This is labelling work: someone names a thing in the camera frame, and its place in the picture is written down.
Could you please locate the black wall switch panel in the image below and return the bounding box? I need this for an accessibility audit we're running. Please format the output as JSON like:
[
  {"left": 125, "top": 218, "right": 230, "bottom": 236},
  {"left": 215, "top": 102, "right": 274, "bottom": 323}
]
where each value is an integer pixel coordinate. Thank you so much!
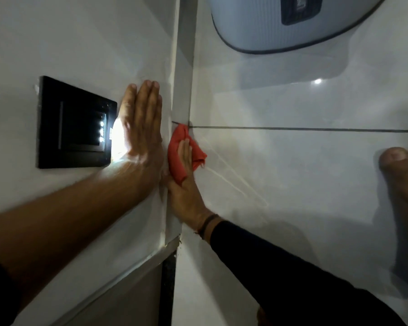
[{"left": 36, "top": 75, "right": 118, "bottom": 169}]

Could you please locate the white water heater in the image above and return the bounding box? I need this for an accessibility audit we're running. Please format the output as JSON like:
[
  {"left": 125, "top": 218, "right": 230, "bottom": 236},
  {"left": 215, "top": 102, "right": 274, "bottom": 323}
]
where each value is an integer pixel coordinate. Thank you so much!
[{"left": 209, "top": 0, "right": 390, "bottom": 55}]

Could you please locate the metal edge trim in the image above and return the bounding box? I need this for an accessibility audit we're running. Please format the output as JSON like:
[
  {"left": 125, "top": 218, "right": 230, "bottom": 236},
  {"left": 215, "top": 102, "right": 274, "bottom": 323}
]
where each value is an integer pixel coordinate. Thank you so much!
[{"left": 49, "top": 235, "right": 181, "bottom": 326}]

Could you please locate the red cleaning cloth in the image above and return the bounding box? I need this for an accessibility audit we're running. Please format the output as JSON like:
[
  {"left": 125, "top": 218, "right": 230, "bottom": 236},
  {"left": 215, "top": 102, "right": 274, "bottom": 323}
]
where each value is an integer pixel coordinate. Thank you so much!
[{"left": 167, "top": 124, "right": 207, "bottom": 187}]

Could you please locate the person's right hand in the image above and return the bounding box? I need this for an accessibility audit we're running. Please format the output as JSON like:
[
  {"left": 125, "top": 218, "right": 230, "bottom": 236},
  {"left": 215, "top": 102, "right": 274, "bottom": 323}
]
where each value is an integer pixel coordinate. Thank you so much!
[{"left": 163, "top": 138, "right": 221, "bottom": 232}]

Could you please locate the person's left hand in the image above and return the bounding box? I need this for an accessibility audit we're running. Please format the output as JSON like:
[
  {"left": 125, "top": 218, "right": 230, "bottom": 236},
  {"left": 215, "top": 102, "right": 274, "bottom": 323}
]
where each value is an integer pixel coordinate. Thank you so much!
[{"left": 113, "top": 80, "right": 165, "bottom": 173}]

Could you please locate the black wristband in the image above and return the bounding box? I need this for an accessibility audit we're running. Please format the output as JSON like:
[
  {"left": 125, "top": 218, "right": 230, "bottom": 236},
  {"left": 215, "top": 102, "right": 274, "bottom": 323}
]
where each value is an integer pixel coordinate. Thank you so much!
[{"left": 197, "top": 214, "right": 222, "bottom": 240}]

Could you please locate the person's left forearm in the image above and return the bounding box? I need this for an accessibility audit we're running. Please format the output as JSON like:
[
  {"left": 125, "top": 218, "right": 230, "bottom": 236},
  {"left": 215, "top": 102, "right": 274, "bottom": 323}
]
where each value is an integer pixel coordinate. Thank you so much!
[{"left": 0, "top": 159, "right": 164, "bottom": 326}]

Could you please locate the person's right forearm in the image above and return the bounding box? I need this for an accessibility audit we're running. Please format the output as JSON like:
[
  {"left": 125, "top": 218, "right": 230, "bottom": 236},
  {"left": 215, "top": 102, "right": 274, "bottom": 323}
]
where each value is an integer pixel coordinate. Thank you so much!
[{"left": 204, "top": 219, "right": 408, "bottom": 326}]

